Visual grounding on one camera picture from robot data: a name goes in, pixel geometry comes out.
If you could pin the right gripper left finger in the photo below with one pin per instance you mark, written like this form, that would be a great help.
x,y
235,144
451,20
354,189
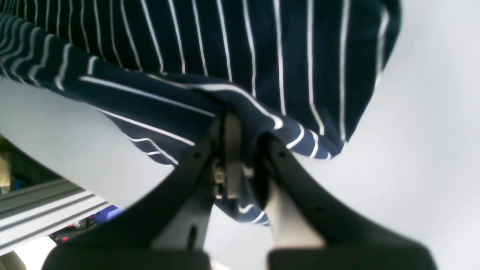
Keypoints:
x,y
166,229

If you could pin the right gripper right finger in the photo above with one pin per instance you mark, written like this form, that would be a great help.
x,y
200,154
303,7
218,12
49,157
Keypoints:
x,y
313,230

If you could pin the black white striped T-shirt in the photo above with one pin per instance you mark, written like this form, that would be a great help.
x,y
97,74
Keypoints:
x,y
162,70

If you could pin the aluminium frame stand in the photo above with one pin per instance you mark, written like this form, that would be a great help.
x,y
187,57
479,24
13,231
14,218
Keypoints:
x,y
41,210

